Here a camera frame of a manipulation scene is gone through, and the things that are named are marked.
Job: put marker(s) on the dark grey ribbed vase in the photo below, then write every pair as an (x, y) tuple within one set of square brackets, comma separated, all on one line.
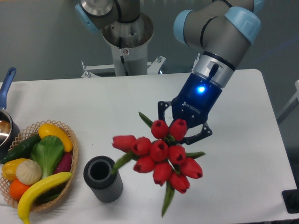
[(98, 175)]

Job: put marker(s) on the yellow squash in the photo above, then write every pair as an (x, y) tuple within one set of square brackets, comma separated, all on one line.
[(53, 130)]

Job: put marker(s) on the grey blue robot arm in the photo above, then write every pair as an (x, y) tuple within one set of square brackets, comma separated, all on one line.
[(225, 30)]

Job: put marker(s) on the white frame at right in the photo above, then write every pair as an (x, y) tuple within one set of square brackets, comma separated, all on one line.
[(290, 105)]

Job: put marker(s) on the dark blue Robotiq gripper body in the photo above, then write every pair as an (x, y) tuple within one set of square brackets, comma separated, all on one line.
[(195, 101)]

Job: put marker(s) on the green lettuce leaf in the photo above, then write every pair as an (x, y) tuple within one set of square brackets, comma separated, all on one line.
[(48, 153)]

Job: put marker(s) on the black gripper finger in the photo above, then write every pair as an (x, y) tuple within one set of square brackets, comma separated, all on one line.
[(205, 132), (164, 110)]

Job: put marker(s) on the purple eggplant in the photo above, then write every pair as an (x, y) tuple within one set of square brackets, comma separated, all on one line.
[(65, 163)]

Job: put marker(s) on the yellow banana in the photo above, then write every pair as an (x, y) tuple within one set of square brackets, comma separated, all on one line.
[(40, 187)]

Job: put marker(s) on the woven wicker basket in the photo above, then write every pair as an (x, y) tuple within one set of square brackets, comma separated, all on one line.
[(22, 136)]

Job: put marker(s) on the blue handled saucepan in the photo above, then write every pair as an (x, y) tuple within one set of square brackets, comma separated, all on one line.
[(8, 129)]

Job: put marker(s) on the green cucumber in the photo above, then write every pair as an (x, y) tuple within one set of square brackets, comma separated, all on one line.
[(22, 150)]

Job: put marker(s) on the black box at table edge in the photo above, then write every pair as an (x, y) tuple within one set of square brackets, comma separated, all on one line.
[(291, 200)]

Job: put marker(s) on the red tulip bouquet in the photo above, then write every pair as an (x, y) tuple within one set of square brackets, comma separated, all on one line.
[(165, 157)]

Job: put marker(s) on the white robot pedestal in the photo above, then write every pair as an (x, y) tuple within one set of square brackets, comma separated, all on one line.
[(129, 47)]

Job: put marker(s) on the orange fruit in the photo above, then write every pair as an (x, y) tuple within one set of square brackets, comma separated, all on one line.
[(17, 189)]

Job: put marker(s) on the white steamed bun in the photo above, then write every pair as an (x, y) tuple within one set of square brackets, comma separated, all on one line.
[(28, 172)]

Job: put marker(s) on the yellow bell pepper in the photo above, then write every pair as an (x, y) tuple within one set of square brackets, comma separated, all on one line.
[(9, 168)]

